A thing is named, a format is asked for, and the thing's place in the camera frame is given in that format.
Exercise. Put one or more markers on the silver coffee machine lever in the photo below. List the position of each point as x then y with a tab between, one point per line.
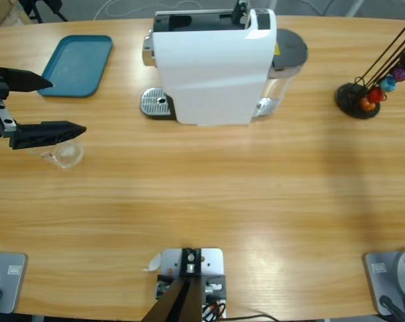
240	13

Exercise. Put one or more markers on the wooden crate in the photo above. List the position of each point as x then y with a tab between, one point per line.
1	11

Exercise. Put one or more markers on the clear water tank grey lid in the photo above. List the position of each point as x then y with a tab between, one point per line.
289	47

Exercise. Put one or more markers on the black drip tray metal grate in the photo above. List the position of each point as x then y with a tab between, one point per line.
154	100

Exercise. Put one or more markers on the black camera post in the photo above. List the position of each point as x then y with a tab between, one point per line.
175	302

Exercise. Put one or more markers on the purple coffee capsule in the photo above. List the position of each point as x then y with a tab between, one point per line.
399	72

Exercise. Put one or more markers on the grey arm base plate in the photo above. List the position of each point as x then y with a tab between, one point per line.
378	278
11	281

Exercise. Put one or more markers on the white capsule coffee machine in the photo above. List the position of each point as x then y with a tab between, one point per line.
216	77

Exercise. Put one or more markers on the white tape tab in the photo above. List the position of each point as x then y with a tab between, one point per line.
153	263

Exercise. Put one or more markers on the grey metal leg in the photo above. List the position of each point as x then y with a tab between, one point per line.
273	4

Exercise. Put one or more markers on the red coffee capsule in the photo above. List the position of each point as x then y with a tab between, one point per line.
377	95

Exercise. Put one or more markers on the black chair legs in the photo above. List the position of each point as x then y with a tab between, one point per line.
45	8

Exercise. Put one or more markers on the clear glass cup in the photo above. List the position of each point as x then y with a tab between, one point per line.
68	156

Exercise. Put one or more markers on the orange coffee capsule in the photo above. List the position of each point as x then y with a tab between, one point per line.
368	105

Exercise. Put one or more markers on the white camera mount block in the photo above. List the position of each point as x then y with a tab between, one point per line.
212	265

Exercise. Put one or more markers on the light blue coffee capsule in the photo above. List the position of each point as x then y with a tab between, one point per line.
387	84

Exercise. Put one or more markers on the teal plastic serving tray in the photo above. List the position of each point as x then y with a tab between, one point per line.
78	60

